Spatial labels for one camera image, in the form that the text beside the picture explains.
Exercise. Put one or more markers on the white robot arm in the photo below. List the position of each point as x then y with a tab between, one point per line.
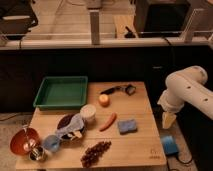
185	86

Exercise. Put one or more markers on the metal frame post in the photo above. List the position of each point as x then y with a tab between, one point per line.
95	30

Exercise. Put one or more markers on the green plastic tray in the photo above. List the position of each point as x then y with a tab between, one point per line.
62	92

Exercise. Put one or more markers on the red bowl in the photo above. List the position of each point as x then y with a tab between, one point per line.
24	141

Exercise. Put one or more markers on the light blue cloth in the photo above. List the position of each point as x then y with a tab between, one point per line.
71	125

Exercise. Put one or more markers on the black handled tool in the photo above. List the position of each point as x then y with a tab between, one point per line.
128	89

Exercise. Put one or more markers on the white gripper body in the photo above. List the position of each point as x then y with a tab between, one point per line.
170	102

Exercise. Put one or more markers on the blue small cup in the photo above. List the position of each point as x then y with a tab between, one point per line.
51	143

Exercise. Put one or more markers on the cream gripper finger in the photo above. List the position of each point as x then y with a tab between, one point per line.
168	119

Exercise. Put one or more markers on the white paper cup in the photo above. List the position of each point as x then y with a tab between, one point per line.
88	113

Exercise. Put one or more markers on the black box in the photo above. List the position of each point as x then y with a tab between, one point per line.
160	15

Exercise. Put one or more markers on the small metal cup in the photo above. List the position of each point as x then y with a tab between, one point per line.
37	154

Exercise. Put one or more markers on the blue sponge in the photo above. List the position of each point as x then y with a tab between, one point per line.
127	126

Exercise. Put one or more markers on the bunch of dark grapes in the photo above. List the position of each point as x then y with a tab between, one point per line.
92	154

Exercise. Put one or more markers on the yellow red apple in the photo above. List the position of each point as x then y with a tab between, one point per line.
104	100

